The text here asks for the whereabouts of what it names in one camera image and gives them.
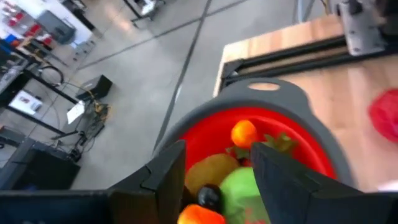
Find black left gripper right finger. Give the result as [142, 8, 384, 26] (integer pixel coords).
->
[251, 142, 398, 224]

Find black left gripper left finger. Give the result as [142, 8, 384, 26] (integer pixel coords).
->
[0, 139, 187, 224]

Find small red fruit leafy sprig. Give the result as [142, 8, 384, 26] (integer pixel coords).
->
[264, 133, 299, 153]

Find green apple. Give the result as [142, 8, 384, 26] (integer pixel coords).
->
[219, 167, 271, 224]

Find orange tangerine green leaf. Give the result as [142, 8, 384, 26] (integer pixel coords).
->
[230, 119, 259, 149]

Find red colander grey rim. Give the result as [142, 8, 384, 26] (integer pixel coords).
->
[152, 77, 355, 224]

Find dark purple plum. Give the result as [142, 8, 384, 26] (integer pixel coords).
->
[196, 184, 223, 214]

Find brown kiwi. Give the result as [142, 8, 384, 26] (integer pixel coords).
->
[185, 153, 240, 197]

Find yellow orange cherry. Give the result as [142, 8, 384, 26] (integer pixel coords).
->
[177, 203, 227, 224]

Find black cabinet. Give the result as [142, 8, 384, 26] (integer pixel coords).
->
[0, 138, 81, 190]

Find white paper sheet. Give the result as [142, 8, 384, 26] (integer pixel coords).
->
[67, 100, 86, 124]

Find white labelled panel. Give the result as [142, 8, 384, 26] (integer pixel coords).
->
[8, 90, 43, 116]

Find black equipment box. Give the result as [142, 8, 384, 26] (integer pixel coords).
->
[75, 74, 113, 101]

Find black floor stand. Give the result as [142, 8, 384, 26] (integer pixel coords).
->
[0, 46, 82, 141]

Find grey equipment case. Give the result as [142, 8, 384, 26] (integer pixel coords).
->
[37, 9, 77, 44]

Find storage rack red bins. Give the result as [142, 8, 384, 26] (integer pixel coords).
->
[0, 0, 54, 47]

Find black metal workbench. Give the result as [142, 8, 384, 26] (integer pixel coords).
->
[123, 0, 166, 23]

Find yellow floor cable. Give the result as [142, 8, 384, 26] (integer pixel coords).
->
[90, 91, 111, 124]

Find black floor cable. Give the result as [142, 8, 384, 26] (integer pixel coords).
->
[39, 65, 65, 88]

